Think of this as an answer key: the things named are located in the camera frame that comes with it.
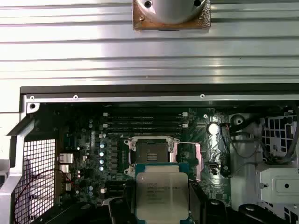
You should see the brown square base plate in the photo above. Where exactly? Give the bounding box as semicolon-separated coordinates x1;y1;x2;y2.
132;0;212;31

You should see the silver drive cage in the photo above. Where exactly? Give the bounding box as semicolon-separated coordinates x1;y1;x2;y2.
230;109;299;224

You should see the silver drive bracket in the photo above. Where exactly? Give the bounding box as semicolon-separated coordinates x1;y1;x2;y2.
258;168;299;207

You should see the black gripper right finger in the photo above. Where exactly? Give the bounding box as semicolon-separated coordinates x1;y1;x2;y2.
189;181;269;224

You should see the green motherboard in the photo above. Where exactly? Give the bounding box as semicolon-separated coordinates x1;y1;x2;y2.
57;104;231;224

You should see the CPU socket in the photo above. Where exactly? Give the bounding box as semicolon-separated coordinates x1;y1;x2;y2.
123;136;181;181

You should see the black PC case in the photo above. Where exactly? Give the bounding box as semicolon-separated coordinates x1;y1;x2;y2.
0;86;299;224

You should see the black RAM slot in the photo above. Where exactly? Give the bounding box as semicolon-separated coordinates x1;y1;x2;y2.
106;120;185;125
102;112;189;117
106;116;185;121
102;124;189;130

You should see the thin red wire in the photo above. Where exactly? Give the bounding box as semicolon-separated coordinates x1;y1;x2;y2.
14;169;80;224

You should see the silver CPU chip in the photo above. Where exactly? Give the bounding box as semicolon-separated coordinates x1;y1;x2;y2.
132;162;190;222

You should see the grey internal cable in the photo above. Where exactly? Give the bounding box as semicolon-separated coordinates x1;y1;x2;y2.
283;121;299;162

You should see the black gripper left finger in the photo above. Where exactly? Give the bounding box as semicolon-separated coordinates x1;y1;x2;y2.
58;183;137;224

